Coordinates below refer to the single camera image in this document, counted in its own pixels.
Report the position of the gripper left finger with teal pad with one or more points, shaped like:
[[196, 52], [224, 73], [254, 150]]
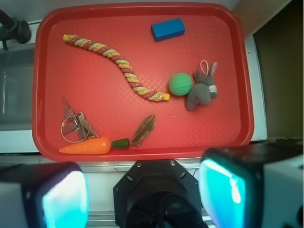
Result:
[[46, 195]]

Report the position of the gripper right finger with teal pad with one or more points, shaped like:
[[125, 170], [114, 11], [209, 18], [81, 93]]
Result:
[[253, 186]]

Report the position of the orange toy carrot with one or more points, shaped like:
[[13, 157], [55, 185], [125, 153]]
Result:
[[95, 146]]

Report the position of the silver key bunch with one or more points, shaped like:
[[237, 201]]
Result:
[[76, 123]]

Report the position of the grey plush bunny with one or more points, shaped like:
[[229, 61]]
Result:
[[205, 88]]

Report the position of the red plastic tray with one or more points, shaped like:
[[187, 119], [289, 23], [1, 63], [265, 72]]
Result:
[[140, 81]]

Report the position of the green dimpled ball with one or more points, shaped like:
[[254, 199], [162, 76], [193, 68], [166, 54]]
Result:
[[180, 84]]

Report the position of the blue rectangular block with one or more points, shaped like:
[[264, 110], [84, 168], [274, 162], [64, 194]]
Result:
[[167, 29]]

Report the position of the white cabinet frame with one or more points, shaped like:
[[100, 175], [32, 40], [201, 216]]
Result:
[[257, 93]]

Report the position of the black octagonal mount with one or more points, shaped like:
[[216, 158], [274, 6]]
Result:
[[158, 194]]

